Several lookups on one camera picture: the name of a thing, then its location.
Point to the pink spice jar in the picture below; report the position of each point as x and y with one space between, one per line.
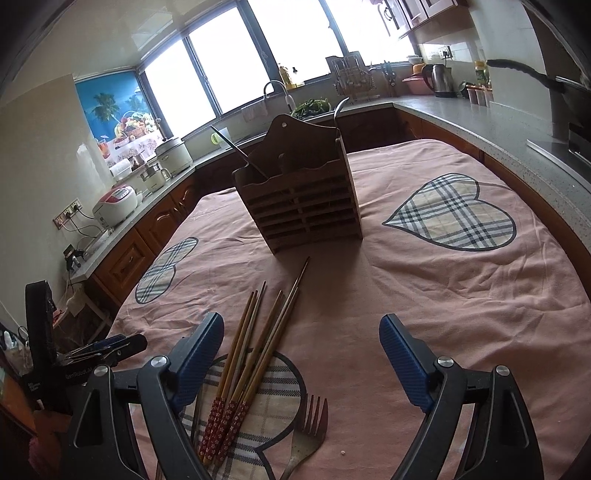
471 94
488 98
480 97

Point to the green and white cup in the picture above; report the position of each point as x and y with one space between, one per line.
215 137

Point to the brown wall power outlet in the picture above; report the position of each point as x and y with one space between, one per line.
69 211

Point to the pink hanging towel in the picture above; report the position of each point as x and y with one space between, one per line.
254 111

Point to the dark metal chopstick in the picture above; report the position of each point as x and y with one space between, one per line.
235 147

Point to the pink plastic basin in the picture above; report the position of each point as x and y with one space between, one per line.
413 85

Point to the wooden base cabinets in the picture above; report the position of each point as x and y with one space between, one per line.
124 263

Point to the grey stone countertop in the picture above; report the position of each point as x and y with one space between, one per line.
461 120

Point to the white wall socket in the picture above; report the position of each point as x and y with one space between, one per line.
445 51

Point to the red and white rice cooker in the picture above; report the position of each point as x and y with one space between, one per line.
113 205

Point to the yellow oil bottle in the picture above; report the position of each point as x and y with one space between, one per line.
285 76

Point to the metal fork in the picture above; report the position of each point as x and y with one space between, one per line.
309 438

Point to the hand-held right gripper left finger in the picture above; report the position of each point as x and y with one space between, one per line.
198 364

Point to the metal spoon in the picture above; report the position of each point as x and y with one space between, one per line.
338 115

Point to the black frying pan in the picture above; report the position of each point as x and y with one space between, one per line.
517 69

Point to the stainless steel electric kettle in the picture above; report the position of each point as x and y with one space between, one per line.
441 81

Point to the stainless steel stove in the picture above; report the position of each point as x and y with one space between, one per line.
554 154

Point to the large white cooker pot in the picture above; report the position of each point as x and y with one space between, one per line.
173 157

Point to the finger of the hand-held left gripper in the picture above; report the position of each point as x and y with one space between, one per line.
131 348
111 344

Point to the wooden cutting board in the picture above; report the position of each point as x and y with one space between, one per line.
333 63

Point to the wooden wall cabinets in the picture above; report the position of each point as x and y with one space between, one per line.
415 14

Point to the tropical fruit wall poster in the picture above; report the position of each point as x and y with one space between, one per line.
106 106

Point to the wooden slatted utensil holder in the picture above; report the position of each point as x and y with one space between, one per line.
304 207

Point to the curved metal faucet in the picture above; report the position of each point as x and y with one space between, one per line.
290 101

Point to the metal dish rack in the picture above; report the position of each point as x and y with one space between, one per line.
353 81

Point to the knife holder with knives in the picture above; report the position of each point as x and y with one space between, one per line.
389 78

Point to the green leafy vegetables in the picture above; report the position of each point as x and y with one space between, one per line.
309 107

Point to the kitchen window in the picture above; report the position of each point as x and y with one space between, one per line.
231 60

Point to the stacked plastic bowls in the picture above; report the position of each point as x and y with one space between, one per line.
415 65

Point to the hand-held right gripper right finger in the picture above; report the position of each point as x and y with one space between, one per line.
406 364

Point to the small black device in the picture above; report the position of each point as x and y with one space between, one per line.
73 256

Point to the pink heart patterned tablecloth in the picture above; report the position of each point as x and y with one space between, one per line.
369 286

